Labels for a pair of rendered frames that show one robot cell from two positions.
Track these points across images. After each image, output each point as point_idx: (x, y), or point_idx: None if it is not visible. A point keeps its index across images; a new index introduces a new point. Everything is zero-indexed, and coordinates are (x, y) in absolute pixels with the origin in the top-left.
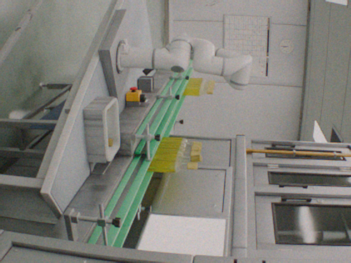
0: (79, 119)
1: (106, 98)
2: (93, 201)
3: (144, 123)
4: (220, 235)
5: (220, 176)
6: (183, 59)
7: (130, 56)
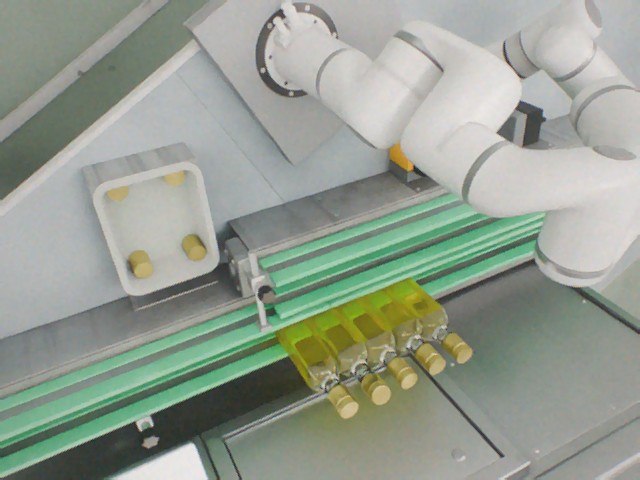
0: (64, 188)
1: (174, 156)
2: (14, 365)
3: (344, 233)
4: None
5: (462, 465)
6: (367, 111)
7: (288, 57)
